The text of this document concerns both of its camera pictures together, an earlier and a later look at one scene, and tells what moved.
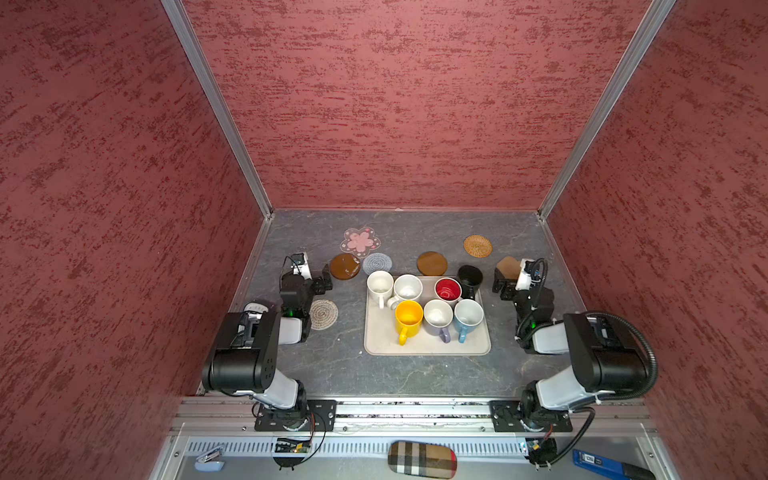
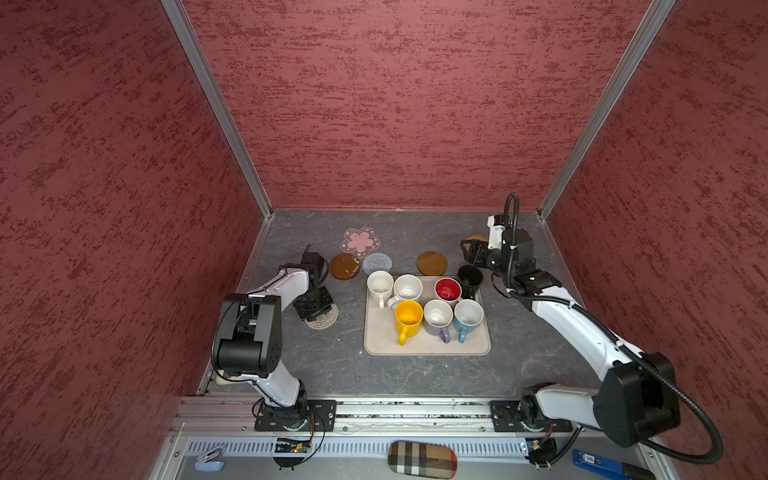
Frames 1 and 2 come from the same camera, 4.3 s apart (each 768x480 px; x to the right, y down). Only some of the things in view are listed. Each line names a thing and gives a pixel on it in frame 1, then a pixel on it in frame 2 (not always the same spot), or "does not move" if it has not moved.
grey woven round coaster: (376, 262) does not move
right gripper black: (500, 281) to (476, 250)
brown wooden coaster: (432, 263) does not move
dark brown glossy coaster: (345, 266) does not move
